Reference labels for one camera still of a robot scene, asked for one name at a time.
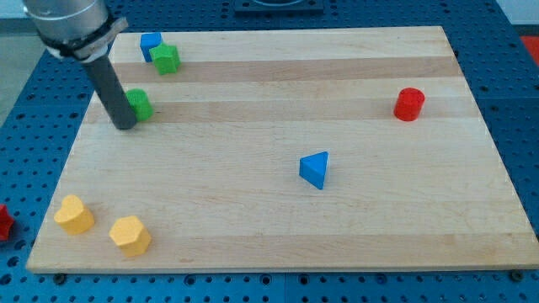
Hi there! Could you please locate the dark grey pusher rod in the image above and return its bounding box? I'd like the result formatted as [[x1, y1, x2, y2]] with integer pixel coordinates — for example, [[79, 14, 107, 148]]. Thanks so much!
[[83, 55, 137, 130]]

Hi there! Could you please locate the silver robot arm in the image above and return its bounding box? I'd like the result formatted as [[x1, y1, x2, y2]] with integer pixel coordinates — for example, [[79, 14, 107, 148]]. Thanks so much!
[[23, 0, 137, 130]]

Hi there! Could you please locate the blue triangle block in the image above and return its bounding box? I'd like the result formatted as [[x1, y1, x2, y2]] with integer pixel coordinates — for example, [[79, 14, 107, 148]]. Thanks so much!
[[299, 151, 329, 190]]

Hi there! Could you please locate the green cylinder block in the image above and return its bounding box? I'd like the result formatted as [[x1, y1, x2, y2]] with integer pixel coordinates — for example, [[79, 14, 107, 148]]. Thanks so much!
[[125, 88, 154, 121]]

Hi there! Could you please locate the green star block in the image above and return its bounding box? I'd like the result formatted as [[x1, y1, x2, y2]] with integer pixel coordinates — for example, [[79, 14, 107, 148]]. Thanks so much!
[[149, 42, 181, 75]]

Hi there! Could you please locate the blue cube block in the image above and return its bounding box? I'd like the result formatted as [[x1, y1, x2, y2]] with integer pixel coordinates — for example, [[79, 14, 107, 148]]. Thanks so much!
[[139, 32, 163, 62]]

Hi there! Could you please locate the yellow heart block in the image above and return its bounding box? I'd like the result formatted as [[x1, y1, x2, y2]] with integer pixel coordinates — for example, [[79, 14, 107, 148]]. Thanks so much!
[[53, 194, 95, 236]]

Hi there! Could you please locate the yellow hexagon block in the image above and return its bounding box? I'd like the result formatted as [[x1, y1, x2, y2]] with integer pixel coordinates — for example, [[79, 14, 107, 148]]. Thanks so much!
[[109, 215, 152, 258]]

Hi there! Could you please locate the red star block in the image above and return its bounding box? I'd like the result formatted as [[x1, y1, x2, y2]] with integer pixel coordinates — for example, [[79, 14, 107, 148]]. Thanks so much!
[[0, 204, 14, 242]]

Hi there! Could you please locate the wooden board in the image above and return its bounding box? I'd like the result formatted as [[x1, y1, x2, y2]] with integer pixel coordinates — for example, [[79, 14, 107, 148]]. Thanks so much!
[[27, 26, 538, 274]]

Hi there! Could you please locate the red cylinder block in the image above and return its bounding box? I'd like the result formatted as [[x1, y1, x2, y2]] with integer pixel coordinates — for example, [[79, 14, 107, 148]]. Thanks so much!
[[393, 88, 425, 122]]

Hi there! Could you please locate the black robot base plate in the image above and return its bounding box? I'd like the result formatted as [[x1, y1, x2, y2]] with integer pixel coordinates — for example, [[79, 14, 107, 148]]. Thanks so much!
[[232, 0, 324, 14]]

